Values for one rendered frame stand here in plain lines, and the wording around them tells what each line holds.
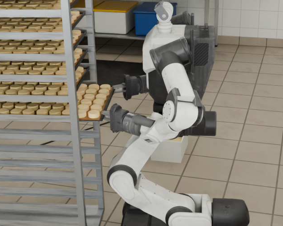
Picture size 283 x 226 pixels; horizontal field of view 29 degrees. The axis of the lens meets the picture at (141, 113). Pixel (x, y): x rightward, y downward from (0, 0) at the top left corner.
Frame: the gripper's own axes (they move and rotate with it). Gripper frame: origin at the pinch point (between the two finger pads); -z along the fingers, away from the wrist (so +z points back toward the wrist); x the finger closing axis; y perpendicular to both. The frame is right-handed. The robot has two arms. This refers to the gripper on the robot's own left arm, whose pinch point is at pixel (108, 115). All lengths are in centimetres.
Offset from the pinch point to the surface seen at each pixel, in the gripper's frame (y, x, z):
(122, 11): -283, -41, -213
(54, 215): -6, -72, -46
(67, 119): 12.4, 0.3, -11.9
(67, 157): 13.3, -18.2, -13.1
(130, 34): -289, -66, -208
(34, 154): 20.5, -17.2, -25.5
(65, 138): 13.2, -8.8, -13.1
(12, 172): 26, -27, -35
